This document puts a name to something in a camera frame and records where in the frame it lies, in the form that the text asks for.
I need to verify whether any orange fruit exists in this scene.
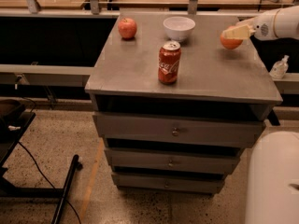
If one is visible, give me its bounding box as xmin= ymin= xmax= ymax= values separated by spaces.
xmin=220 ymin=35 xmax=242 ymax=49

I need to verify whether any white sanitizer bottle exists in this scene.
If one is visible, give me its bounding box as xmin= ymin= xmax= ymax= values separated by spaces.
xmin=269 ymin=55 xmax=289 ymax=79

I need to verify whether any grey drawer cabinet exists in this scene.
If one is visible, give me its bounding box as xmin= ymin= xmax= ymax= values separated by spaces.
xmin=86 ymin=14 xmax=282 ymax=194

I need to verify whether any red apple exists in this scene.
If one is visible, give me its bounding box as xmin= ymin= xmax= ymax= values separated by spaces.
xmin=118 ymin=18 xmax=137 ymax=39

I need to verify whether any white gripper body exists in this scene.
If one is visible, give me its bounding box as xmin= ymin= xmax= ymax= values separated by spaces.
xmin=253 ymin=10 xmax=278 ymax=41

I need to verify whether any white bowl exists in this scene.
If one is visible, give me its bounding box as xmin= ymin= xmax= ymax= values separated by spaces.
xmin=164 ymin=16 xmax=195 ymax=42

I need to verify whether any black stand with cable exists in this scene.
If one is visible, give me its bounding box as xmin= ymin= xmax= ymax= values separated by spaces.
xmin=0 ymin=99 xmax=82 ymax=224

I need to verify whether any red coke can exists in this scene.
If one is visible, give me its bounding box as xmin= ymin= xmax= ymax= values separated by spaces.
xmin=158 ymin=41 xmax=181 ymax=84

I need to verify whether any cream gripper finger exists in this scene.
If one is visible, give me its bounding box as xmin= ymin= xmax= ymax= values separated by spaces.
xmin=222 ymin=24 xmax=255 ymax=40
xmin=235 ymin=18 xmax=254 ymax=26

